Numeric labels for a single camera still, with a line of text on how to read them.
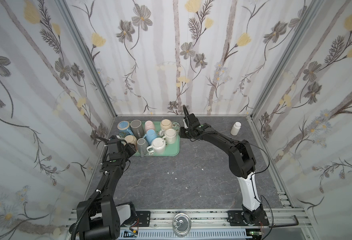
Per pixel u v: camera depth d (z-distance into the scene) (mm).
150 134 956
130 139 938
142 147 915
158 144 933
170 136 989
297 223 729
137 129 996
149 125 1014
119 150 678
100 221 405
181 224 640
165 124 1037
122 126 985
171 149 992
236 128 1035
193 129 747
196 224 730
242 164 553
